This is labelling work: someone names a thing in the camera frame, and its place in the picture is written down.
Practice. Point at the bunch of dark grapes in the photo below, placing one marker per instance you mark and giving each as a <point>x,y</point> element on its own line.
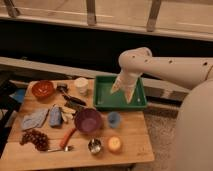
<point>37,138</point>

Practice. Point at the orange red bowl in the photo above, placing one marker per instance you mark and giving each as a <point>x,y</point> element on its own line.
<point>43,89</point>

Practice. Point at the pale banana pieces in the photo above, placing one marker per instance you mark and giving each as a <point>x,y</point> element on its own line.
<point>67,113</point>

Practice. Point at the white paper cup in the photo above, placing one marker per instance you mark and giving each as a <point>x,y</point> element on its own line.
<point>81,85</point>

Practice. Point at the grey blue cloth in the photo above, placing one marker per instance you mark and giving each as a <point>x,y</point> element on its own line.
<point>35,119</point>

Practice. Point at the purple bowl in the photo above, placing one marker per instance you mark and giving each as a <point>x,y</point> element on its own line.
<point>88,120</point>

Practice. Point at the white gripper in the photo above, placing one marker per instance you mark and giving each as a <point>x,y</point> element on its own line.
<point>128,80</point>

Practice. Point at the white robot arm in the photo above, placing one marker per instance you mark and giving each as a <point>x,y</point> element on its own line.
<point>192,149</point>

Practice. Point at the wooden cutting board table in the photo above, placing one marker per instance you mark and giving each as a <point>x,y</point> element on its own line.
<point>136,146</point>

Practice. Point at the black handled utensil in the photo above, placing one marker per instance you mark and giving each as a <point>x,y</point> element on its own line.
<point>74,99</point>

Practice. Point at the green plastic tray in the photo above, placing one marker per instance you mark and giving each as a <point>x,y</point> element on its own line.
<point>105,101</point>

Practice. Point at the small metal cup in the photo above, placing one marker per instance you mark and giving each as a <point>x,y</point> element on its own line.
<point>94,146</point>

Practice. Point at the metal spoon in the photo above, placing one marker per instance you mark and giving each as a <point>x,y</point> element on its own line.
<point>65,149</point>

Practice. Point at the blue plastic cup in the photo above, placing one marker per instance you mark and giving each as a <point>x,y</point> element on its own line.
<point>113,119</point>

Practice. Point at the orange round fruit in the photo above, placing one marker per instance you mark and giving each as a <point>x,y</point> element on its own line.
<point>114,144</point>

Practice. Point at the blue sponge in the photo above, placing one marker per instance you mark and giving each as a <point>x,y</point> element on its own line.
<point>55,119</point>

